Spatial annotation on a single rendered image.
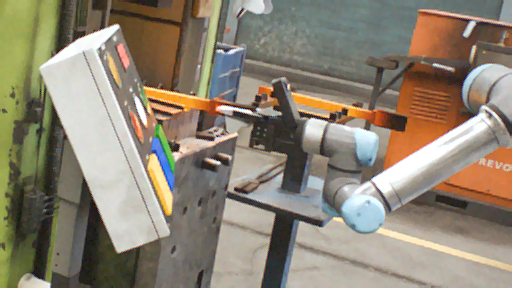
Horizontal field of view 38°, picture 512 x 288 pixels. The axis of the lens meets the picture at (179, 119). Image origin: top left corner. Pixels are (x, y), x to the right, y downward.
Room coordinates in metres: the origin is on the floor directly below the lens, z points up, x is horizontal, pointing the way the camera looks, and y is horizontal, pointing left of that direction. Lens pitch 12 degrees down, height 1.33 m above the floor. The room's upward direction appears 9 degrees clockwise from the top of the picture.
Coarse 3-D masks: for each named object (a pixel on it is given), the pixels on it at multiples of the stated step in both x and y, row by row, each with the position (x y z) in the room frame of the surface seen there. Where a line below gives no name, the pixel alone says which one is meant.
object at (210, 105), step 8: (144, 88) 1.73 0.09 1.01; (152, 96) 1.71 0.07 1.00; (160, 96) 1.70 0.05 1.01; (168, 96) 1.69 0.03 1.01; (176, 96) 1.68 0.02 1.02; (184, 96) 1.68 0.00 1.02; (192, 96) 1.69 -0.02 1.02; (184, 104) 1.68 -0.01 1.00; (192, 104) 1.67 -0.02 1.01; (200, 104) 1.66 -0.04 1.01; (208, 104) 1.65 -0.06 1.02; (216, 104) 1.65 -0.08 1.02; (224, 104) 1.64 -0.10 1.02; (232, 104) 1.63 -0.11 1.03; (240, 104) 1.64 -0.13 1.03; (208, 112) 1.64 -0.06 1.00; (216, 112) 1.64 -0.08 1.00
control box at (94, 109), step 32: (96, 32) 1.27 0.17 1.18; (64, 64) 0.95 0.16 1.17; (96, 64) 0.95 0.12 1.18; (64, 96) 0.95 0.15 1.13; (96, 96) 0.95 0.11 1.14; (128, 96) 1.07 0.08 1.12; (64, 128) 0.95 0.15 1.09; (96, 128) 0.95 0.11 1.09; (128, 128) 0.96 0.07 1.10; (96, 160) 0.95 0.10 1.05; (128, 160) 0.95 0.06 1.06; (96, 192) 0.95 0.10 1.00; (128, 192) 0.95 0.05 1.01; (128, 224) 0.95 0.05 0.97; (160, 224) 0.95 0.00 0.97
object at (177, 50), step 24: (192, 0) 1.96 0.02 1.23; (216, 0) 2.13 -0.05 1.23; (120, 24) 2.03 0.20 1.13; (144, 24) 2.00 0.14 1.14; (168, 24) 1.97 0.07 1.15; (192, 24) 1.99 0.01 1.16; (216, 24) 2.16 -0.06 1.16; (144, 48) 2.00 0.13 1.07; (168, 48) 1.97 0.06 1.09; (192, 48) 2.01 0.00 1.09; (216, 48) 2.17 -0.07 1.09; (144, 72) 1.99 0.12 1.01; (168, 72) 1.97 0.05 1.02; (192, 72) 2.03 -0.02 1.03
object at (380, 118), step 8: (264, 88) 2.09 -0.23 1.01; (272, 88) 2.10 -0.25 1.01; (296, 96) 2.05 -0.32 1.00; (304, 96) 2.05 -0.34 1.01; (304, 104) 2.04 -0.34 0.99; (312, 104) 2.03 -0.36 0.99; (320, 104) 2.02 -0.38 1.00; (328, 104) 2.01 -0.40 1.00; (336, 104) 2.00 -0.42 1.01; (352, 112) 1.98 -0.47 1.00; (360, 112) 1.97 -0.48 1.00; (368, 112) 1.96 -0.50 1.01; (376, 112) 1.95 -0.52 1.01; (384, 112) 1.95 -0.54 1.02; (392, 112) 1.96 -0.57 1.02; (376, 120) 1.96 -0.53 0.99; (384, 120) 1.95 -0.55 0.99; (392, 120) 1.94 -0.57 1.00; (400, 120) 1.93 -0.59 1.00; (392, 128) 1.94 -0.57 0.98; (400, 128) 1.93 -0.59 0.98
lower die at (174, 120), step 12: (156, 108) 1.64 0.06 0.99; (168, 108) 1.66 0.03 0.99; (180, 108) 1.67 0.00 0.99; (192, 108) 1.71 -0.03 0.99; (168, 120) 1.60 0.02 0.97; (180, 120) 1.66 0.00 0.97; (192, 120) 1.72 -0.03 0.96; (168, 132) 1.61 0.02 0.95; (180, 132) 1.67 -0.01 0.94; (192, 132) 1.74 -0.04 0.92
